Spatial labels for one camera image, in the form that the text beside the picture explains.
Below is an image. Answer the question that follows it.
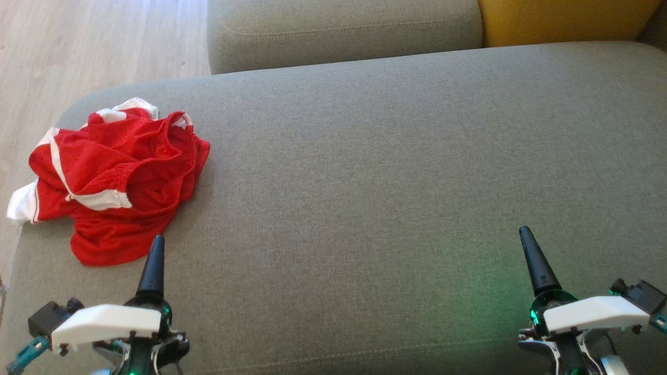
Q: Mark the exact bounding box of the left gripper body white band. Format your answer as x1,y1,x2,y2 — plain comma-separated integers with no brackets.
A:
51,294,172,352

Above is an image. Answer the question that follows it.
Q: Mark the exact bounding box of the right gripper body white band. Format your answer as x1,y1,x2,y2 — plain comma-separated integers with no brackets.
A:
530,290,650,335

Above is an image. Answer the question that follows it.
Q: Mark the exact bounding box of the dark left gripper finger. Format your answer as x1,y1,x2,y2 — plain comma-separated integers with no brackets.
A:
136,234,167,301

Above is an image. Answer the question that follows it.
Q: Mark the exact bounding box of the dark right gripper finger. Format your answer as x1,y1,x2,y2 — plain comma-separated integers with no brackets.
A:
519,226,563,298

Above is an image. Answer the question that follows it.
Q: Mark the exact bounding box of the red basketball shorts white stripe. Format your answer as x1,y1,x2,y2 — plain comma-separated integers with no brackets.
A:
29,97,211,215

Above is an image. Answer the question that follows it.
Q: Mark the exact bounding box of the large grey fabric sofa ottoman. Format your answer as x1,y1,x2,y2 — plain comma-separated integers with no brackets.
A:
0,41,667,375

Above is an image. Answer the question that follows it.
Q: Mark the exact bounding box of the yellow sofa back cushion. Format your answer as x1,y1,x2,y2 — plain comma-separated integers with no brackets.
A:
478,0,663,49

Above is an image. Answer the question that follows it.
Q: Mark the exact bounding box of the grey sofa seat cushion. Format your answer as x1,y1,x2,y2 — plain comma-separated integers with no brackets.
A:
207,0,484,76

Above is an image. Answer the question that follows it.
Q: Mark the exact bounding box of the teal left camera cable connector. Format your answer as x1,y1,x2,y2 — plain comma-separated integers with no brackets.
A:
5,335,52,375

